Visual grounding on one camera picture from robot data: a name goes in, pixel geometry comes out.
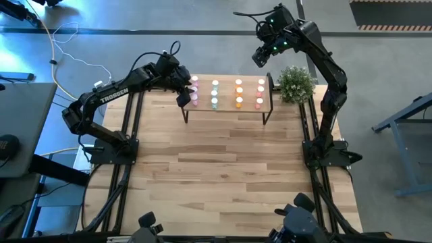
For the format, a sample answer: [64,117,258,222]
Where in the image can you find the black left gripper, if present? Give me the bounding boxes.
[155,65,195,108]

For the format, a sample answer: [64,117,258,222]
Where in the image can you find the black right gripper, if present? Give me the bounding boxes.
[252,20,300,68]

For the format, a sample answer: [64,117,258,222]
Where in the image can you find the wooden shelf black metal legs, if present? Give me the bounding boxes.
[182,74,275,126]

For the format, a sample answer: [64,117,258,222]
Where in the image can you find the green potted plant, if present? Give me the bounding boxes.
[276,65,319,105]

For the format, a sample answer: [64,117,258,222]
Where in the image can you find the yellow white power plug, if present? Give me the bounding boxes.
[90,80,107,99]

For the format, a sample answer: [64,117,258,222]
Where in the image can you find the black hazard-striped floor mat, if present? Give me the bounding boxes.
[349,0,432,32]

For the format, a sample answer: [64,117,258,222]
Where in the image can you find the grey office desk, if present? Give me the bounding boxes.
[0,82,90,187]

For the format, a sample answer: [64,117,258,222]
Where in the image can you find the black stand foot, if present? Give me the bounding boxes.
[0,0,43,28]

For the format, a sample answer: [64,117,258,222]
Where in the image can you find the black cap with logo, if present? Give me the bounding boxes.
[0,134,20,161]

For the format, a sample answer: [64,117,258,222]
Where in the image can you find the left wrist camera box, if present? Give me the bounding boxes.
[155,53,180,71]

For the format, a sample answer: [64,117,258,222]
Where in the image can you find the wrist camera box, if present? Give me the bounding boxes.
[155,53,180,71]
[266,3,295,34]

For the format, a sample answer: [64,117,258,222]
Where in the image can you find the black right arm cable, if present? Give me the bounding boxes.
[232,9,271,43]

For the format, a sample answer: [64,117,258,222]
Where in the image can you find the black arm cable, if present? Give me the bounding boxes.
[126,40,182,82]
[232,9,271,43]

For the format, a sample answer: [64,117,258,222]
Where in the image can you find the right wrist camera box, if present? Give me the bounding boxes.
[266,3,295,34]

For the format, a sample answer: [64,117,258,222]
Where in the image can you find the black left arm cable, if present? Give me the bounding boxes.
[126,40,182,82]

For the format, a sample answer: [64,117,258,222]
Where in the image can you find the white floor cable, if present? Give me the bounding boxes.
[52,22,113,87]

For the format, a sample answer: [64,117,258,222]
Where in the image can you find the black aluminium rig frame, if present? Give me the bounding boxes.
[76,82,141,234]
[298,84,362,236]

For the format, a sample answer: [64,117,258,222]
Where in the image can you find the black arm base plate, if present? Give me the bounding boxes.
[82,137,140,166]
[302,138,364,168]

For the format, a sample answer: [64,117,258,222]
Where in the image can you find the beige floor cable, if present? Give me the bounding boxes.
[25,0,102,102]

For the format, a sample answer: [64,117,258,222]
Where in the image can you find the blue-grey metal desk frame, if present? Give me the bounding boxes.
[373,92,432,197]

